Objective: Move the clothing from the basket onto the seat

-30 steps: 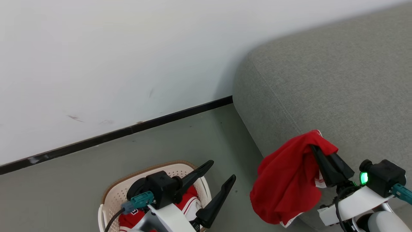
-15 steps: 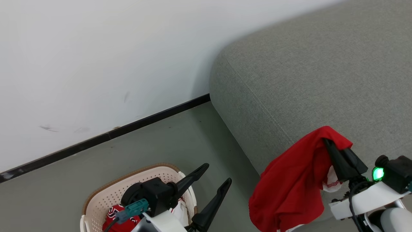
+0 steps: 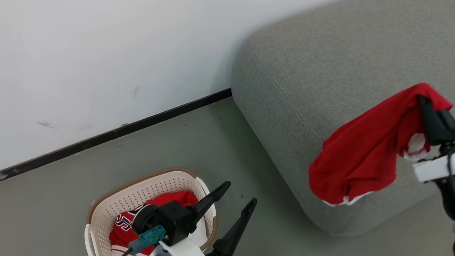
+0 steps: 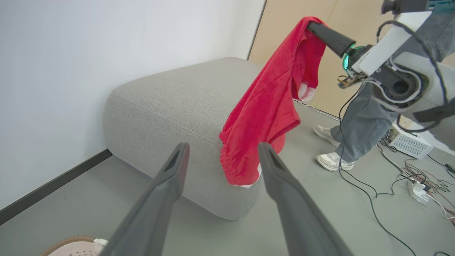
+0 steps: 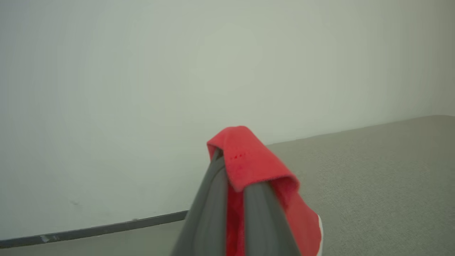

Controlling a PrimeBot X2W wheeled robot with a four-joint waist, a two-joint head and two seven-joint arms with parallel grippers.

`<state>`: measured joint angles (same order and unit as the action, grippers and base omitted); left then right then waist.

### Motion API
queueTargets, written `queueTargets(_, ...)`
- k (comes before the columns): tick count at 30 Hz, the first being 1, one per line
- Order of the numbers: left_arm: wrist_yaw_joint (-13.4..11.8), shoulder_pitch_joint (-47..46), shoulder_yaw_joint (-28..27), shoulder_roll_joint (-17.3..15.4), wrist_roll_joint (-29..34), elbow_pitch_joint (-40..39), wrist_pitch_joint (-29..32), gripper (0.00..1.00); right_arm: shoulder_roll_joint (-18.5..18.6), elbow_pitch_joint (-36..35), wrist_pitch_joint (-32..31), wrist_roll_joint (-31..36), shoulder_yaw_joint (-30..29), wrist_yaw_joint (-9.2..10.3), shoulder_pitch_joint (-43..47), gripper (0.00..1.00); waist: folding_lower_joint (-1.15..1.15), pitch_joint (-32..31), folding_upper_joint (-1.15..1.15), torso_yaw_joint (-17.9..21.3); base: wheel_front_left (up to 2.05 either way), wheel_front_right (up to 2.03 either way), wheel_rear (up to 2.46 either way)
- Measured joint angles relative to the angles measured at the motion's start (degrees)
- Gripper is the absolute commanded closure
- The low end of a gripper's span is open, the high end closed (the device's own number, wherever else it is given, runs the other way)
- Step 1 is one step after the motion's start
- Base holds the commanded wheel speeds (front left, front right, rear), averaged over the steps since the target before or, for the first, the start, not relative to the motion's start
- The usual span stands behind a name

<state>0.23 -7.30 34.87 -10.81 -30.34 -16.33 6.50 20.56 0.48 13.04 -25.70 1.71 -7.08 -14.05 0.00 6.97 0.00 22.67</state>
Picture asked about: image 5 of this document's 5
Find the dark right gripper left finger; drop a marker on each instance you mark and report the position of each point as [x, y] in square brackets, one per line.
[206, 217]

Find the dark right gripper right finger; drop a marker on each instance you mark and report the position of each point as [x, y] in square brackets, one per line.
[265, 224]

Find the red Bulls jersey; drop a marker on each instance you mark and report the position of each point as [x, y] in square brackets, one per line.
[249, 160]

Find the grey fabric sofa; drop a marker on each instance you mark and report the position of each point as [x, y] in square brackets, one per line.
[373, 185]

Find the black wall baseboard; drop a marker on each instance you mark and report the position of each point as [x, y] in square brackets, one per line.
[106, 229]

